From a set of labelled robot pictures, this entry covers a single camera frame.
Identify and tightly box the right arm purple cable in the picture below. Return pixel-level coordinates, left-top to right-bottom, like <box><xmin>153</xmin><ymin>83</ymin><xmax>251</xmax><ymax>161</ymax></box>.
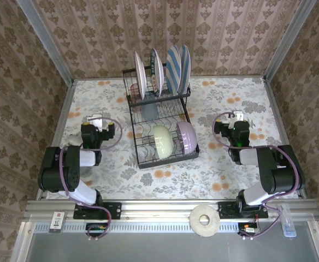
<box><xmin>212</xmin><ymin>111</ymin><xmax>299</xmax><ymax>241</ymax></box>

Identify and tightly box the aluminium cross rail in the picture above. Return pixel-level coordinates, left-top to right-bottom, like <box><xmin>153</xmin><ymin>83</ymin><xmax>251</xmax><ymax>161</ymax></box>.
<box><xmin>22</xmin><ymin>199</ymin><xmax>319</xmax><ymax>222</ymax></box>

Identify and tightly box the orange sunburst plate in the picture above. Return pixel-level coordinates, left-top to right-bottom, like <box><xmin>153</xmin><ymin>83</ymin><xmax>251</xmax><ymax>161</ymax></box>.
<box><xmin>133</xmin><ymin>51</ymin><xmax>147</xmax><ymax>101</ymax></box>

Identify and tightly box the aluminium table side rail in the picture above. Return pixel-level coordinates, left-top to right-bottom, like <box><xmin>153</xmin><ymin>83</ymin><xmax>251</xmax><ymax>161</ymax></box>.
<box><xmin>263</xmin><ymin>78</ymin><xmax>308</xmax><ymax>200</ymax></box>
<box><xmin>36</xmin><ymin>79</ymin><xmax>77</xmax><ymax>201</ymax></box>

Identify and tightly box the aluminium corner post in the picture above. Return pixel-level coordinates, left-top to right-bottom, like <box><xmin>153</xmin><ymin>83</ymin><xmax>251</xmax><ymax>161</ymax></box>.
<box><xmin>16</xmin><ymin>0</ymin><xmax>75</xmax><ymax>85</ymax></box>
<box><xmin>263</xmin><ymin>0</ymin><xmax>317</xmax><ymax>82</ymax></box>

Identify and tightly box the blue frosted glass cup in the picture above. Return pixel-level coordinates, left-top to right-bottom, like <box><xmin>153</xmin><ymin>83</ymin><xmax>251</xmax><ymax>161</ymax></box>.
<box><xmin>140</xmin><ymin>92</ymin><xmax>159</xmax><ymax>120</ymax></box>

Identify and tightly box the pale green bowl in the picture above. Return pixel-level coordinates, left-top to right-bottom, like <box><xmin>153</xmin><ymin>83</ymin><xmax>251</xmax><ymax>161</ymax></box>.
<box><xmin>152</xmin><ymin>124</ymin><xmax>174</xmax><ymax>160</ymax></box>

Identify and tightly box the floral tablecloth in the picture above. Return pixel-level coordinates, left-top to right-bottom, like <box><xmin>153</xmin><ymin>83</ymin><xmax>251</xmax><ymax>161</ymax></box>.
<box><xmin>46</xmin><ymin>77</ymin><xmax>299</xmax><ymax>200</ymax></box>

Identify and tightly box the pink glass cup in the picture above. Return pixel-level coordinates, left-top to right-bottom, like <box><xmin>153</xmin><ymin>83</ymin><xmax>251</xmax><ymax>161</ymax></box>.
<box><xmin>129</xmin><ymin>83</ymin><xmax>141</xmax><ymax>102</ymax></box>

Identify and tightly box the grey tape roll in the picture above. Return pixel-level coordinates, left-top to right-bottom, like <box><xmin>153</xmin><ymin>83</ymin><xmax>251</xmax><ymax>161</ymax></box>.
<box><xmin>189</xmin><ymin>205</ymin><xmax>221</xmax><ymax>237</ymax></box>

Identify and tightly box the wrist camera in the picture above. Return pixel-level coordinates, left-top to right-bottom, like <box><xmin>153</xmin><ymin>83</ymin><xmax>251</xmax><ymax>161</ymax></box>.
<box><xmin>228</xmin><ymin>110</ymin><xmax>244</xmax><ymax>129</ymax></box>
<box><xmin>87</xmin><ymin>114</ymin><xmax>103</xmax><ymax>129</ymax></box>

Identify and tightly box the wired connector board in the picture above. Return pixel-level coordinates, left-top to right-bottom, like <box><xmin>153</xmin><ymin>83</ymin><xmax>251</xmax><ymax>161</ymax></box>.
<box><xmin>237</xmin><ymin>222</ymin><xmax>261</xmax><ymax>237</ymax></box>
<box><xmin>85</xmin><ymin>222</ymin><xmax>109</xmax><ymax>237</ymax></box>

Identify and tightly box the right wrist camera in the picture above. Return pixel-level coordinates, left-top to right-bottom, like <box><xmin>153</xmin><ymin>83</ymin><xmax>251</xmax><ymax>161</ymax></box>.
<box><xmin>228</xmin><ymin>110</ymin><xmax>244</xmax><ymax>129</ymax></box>

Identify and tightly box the grey slotted cable duct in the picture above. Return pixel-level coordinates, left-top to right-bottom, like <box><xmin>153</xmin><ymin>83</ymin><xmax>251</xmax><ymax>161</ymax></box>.
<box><xmin>33</xmin><ymin>221</ymin><xmax>310</xmax><ymax>234</ymax></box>

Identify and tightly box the purple bowl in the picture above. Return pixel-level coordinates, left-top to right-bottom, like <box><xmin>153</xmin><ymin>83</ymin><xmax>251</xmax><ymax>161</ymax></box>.
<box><xmin>175</xmin><ymin>121</ymin><xmax>198</xmax><ymax>154</ymax></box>

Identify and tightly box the grey metal panel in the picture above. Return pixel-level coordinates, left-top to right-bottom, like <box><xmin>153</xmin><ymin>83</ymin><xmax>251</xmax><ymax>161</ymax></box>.
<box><xmin>10</xmin><ymin>221</ymin><xmax>319</xmax><ymax>262</ymax></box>

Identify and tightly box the black wire dish rack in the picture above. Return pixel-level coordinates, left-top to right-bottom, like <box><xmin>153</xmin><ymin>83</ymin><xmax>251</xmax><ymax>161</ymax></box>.
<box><xmin>122</xmin><ymin>62</ymin><xmax>200</xmax><ymax>170</ymax></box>

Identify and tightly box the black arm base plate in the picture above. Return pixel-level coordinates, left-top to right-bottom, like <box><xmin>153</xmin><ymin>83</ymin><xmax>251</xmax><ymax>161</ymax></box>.
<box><xmin>73</xmin><ymin>201</ymin><xmax>122</xmax><ymax>221</ymax></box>
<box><xmin>217</xmin><ymin>201</ymin><xmax>269</xmax><ymax>219</ymax></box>

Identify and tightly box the blue white striped plate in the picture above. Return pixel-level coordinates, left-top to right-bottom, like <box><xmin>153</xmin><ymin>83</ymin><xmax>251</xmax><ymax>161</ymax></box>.
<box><xmin>166</xmin><ymin>45</ymin><xmax>182</xmax><ymax>96</ymax></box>
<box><xmin>177</xmin><ymin>44</ymin><xmax>192</xmax><ymax>95</ymax></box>

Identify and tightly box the white card box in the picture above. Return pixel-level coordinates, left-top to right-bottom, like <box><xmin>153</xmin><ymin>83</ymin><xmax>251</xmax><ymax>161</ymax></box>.
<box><xmin>49</xmin><ymin>211</ymin><xmax>66</xmax><ymax>234</ymax></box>

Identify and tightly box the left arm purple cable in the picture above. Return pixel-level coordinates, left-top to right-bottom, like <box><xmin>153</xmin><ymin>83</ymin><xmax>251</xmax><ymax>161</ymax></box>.
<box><xmin>58</xmin><ymin>116</ymin><xmax>123</xmax><ymax>242</ymax></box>

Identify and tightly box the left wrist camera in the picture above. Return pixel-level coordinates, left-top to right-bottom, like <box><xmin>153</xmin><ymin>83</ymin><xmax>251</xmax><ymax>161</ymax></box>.
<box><xmin>87</xmin><ymin>114</ymin><xmax>103</xmax><ymax>129</ymax></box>

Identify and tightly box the green lettered rim plate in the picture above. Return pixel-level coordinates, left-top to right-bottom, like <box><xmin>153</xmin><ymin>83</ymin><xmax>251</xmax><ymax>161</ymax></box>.
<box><xmin>149</xmin><ymin>48</ymin><xmax>165</xmax><ymax>98</ymax></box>

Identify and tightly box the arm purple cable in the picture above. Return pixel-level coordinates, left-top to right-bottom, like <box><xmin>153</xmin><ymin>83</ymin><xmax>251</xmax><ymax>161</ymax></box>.
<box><xmin>212</xmin><ymin>111</ymin><xmax>299</xmax><ymax>241</ymax></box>
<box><xmin>58</xmin><ymin>116</ymin><xmax>123</xmax><ymax>242</ymax></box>

